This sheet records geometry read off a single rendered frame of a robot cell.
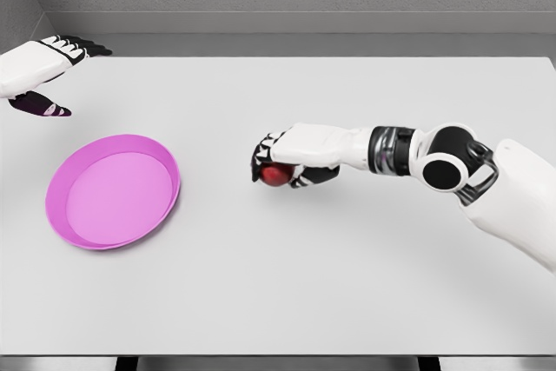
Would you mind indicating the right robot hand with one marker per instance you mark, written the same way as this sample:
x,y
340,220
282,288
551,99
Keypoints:
x,y
308,147

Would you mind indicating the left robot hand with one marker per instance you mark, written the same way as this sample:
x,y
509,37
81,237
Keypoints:
x,y
30,68

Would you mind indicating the red apple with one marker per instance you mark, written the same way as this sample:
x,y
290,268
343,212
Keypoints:
x,y
275,174

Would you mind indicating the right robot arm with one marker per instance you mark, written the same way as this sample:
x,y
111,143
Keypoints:
x,y
438,162

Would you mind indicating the pink round plate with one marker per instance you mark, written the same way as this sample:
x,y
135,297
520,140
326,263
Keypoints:
x,y
114,194

